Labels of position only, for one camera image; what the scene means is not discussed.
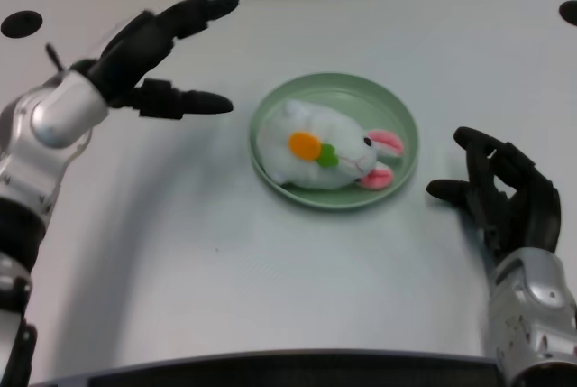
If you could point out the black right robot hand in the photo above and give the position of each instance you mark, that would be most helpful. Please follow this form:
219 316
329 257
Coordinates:
509 202

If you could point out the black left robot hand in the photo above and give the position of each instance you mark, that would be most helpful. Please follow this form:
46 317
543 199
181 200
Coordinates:
135 62

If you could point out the white plush rabbit doll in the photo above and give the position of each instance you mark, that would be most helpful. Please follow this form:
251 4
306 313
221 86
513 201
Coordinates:
329 152

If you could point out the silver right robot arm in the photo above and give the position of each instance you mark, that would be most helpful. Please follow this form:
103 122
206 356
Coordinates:
532 319

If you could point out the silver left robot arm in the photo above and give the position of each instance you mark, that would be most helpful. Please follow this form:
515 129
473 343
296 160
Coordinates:
40 179

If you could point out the green round plate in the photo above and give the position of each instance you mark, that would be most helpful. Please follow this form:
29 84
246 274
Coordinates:
336 89

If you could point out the dark robot torso edge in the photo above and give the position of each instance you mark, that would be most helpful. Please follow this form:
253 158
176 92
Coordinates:
293 370

